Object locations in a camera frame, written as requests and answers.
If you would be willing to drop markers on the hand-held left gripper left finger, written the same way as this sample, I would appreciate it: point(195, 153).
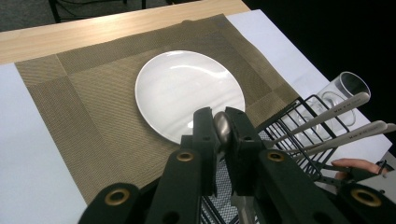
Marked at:
point(204, 133)

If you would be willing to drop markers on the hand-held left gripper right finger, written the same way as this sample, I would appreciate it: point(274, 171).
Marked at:
point(241, 140)

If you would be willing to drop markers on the white round plate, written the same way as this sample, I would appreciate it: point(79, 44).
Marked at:
point(186, 93)

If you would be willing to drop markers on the silver spoon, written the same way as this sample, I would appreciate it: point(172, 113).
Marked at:
point(342, 107)

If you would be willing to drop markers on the steel cutlery piece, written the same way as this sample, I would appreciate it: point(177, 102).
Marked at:
point(358, 132)

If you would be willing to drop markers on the clear drinking glass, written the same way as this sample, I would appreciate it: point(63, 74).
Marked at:
point(350, 116)

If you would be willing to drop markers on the brown woven placemat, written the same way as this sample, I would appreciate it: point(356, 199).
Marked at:
point(93, 109)

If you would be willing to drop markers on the black curtain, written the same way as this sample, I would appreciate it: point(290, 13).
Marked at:
point(342, 31)

